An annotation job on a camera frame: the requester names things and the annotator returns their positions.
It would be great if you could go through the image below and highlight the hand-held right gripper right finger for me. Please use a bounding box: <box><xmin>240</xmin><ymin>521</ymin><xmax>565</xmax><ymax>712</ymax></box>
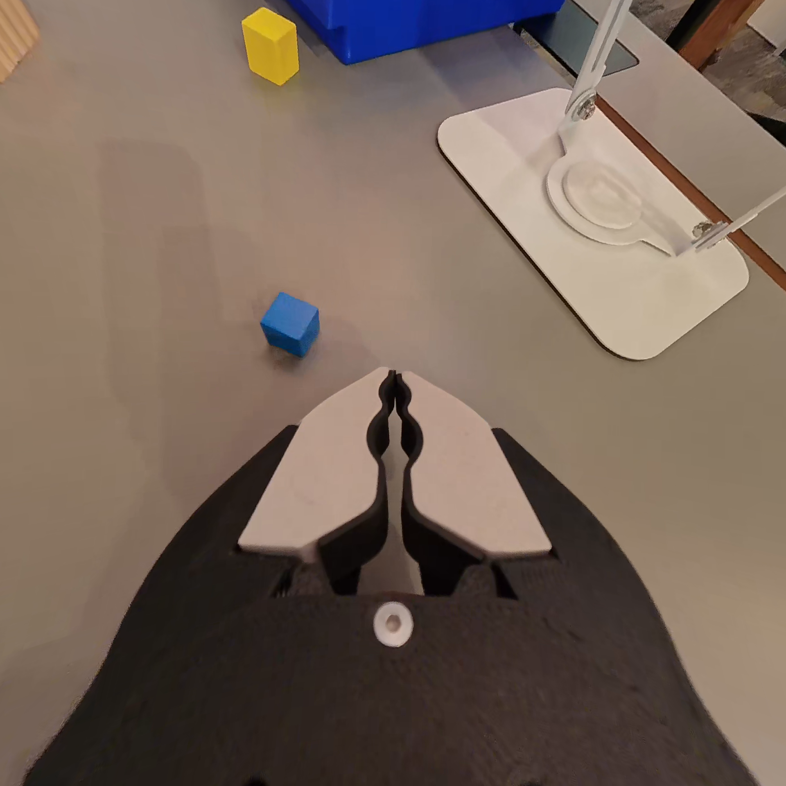
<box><xmin>396</xmin><ymin>370</ymin><xmax>551</xmax><ymax>596</ymax></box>

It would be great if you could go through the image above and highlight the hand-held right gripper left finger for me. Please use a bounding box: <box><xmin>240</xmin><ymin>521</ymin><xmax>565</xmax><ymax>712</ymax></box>
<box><xmin>237</xmin><ymin>368</ymin><xmax>394</xmax><ymax>595</ymax></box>

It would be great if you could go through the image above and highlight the blue cube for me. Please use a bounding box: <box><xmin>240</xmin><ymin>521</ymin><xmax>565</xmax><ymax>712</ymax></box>
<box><xmin>260</xmin><ymin>292</ymin><xmax>320</xmax><ymax>358</ymax></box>

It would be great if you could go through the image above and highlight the yellow cube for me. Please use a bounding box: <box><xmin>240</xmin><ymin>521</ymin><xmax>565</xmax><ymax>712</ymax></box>
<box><xmin>241</xmin><ymin>7</ymin><xmax>300</xmax><ymax>86</ymax></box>

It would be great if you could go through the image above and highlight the blue plastic bin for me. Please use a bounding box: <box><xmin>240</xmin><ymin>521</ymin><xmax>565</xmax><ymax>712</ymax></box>
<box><xmin>285</xmin><ymin>0</ymin><xmax>566</xmax><ymax>65</ymax></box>

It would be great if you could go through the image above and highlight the wooden cube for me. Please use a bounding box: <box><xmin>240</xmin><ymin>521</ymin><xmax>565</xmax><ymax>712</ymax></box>
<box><xmin>0</xmin><ymin>0</ymin><xmax>41</xmax><ymax>84</ymax></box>

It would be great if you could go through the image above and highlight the white desk stand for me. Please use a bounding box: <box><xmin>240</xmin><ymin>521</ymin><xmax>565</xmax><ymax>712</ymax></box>
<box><xmin>437</xmin><ymin>0</ymin><xmax>786</xmax><ymax>361</ymax></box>

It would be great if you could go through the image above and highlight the wooden table leg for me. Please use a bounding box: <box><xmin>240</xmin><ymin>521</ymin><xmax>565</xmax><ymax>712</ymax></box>
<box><xmin>675</xmin><ymin>0</ymin><xmax>765</xmax><ymax>68</ymax></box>

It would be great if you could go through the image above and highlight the dark table cable hatch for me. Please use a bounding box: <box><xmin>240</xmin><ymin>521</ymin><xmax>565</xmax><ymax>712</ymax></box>
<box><xmin>513</xmin><ymin>0</ymin><xmax>639</xmax><ymax>77</ymax></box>

